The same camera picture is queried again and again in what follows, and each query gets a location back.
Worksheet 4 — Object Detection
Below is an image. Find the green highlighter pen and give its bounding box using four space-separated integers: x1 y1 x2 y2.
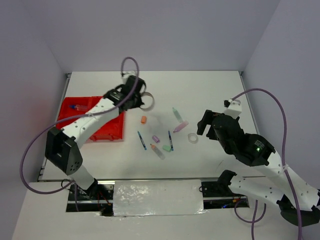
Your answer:
172 107 184 123

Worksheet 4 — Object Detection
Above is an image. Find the left blue gel pen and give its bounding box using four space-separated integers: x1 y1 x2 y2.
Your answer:
137 131 147 150

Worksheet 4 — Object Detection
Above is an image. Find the red compartment storage bin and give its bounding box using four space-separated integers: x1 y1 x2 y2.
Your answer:
57 96 125 142

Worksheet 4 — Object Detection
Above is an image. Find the blue gel pen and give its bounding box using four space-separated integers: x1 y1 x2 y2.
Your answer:
137 131 147 150
168 130 174 151

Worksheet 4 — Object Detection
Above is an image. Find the small white tape roll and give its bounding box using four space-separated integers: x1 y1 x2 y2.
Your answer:
187 133 199 144

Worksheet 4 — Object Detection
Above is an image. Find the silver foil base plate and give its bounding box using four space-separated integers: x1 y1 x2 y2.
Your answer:
113 179 206 217

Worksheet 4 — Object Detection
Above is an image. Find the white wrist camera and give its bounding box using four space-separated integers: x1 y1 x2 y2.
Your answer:
121 70 136 82
223 99 242 119

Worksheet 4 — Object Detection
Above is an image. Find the green highlighter cap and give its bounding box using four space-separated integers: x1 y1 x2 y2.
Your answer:
162 145 172 152

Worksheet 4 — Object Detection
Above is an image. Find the orange highlighter pen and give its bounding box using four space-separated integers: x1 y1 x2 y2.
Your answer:
150 144 165 160

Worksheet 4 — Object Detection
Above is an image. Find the purple highlighter cap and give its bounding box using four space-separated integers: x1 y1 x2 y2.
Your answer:
152 135 160 143

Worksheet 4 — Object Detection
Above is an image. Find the blue cap glue bottle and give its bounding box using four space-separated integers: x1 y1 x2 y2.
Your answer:
69 104 88 112

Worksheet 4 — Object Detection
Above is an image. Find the orange highlighter cap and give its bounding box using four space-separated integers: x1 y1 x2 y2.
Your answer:
140 116 147 124

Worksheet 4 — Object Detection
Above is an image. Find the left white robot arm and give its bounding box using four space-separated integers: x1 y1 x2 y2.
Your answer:
45 75 146 200

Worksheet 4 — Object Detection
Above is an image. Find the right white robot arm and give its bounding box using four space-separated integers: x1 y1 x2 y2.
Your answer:
197 110 320 227

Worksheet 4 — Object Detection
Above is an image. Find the pink highlighter pen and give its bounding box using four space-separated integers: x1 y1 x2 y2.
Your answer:
173 120 189 133

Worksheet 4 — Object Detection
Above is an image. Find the right blue gel pen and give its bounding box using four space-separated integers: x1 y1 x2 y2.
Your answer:
168 130 174 151

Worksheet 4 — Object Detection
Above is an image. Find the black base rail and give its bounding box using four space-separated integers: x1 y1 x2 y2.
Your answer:
65 181 249 217

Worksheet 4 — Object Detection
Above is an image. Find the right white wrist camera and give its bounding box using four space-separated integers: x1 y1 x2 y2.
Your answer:
223 99 242 119

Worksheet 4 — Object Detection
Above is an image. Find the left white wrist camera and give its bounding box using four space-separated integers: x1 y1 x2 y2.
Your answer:
121 70 136 82

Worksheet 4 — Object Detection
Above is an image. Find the large clear tape roll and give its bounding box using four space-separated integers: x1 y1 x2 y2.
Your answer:
139 92 155 112

